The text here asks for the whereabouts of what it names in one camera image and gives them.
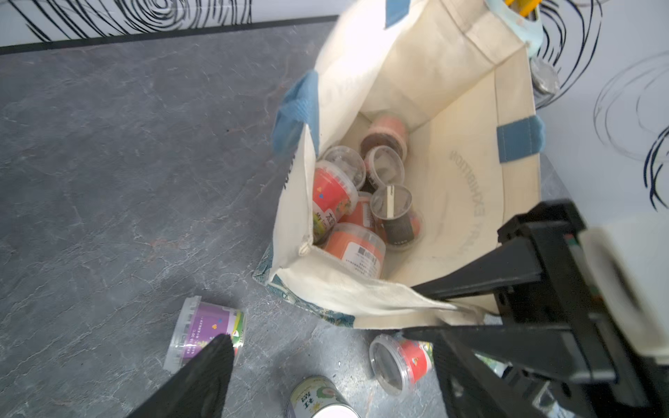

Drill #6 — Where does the clear empty-looking jar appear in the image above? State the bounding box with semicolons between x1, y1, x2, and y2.
322;146;367;190

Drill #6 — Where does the cream canvas tote bag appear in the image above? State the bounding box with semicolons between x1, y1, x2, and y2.
254;1;545;329

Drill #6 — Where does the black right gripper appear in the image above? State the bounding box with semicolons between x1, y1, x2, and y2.
402;200;668;417

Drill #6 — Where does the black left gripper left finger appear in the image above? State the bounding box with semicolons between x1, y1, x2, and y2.
130;334;234;418

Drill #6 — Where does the clear purple seed jar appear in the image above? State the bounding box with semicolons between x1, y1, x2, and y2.
163;296;247;374

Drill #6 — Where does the orange barcode label jar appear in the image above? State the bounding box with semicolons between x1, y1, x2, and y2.
324;223;386;279

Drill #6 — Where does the red label seed jar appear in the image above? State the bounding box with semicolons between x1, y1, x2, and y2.
369;334;434;398

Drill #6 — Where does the red floral label jar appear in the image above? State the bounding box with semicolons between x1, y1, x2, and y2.
313;161;359;243

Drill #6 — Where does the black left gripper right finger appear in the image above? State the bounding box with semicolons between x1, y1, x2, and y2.
431;332;544;418

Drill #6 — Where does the mint green toaster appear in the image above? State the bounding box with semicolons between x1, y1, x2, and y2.
485;0;544;59

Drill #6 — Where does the grey label seed jar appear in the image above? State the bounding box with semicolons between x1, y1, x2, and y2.
284;376;359;418

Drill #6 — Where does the dark label seed jar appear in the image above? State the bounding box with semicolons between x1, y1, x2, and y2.
370;184;423;251

